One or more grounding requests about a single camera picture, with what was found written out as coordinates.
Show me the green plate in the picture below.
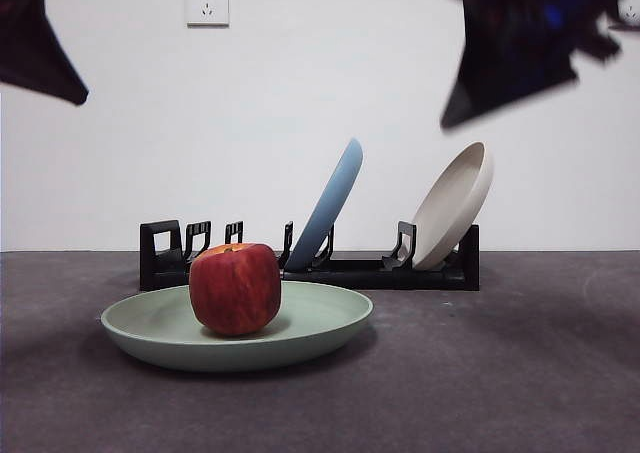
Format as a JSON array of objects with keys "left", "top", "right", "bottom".
[{"left": 100, "top": 279, "right": 375, "bottom": 373}]

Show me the red apple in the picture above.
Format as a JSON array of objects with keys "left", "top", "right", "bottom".
[{"left": 188, "top": 242, "right": 283, "bottom": 337}]

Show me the beige plate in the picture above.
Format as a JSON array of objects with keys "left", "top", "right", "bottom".
[{"left": 410, "top": 140, "right": 495, "bottom": 270}]

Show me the blue plate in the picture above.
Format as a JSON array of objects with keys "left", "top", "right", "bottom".
[{"left": 289, "top": 136, "right": 363, "bottom": 269}]

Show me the black plate rack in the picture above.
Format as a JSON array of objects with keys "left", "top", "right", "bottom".
[{"left": 139, "top": 219, "right": 481, "bottom": 292}]

